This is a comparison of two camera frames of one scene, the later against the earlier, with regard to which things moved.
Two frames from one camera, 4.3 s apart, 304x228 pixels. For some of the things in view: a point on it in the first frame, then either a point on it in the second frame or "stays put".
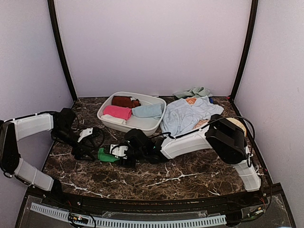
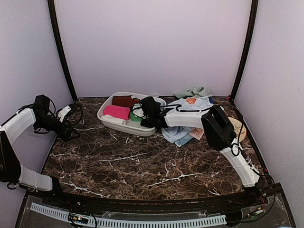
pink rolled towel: x=125 y=113 stays put
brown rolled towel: x=125 y=101 stays put
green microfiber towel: x=102 y=156 to x=134 y=118
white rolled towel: x=113 y=118 stays put
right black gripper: x=130 y=164 to x=144 y=124
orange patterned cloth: x=191 y=100 stays put
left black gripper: x=78 y=155 to x=65 y=137
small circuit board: x=77 y=218 stays put
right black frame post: x=251 y=32 stays put
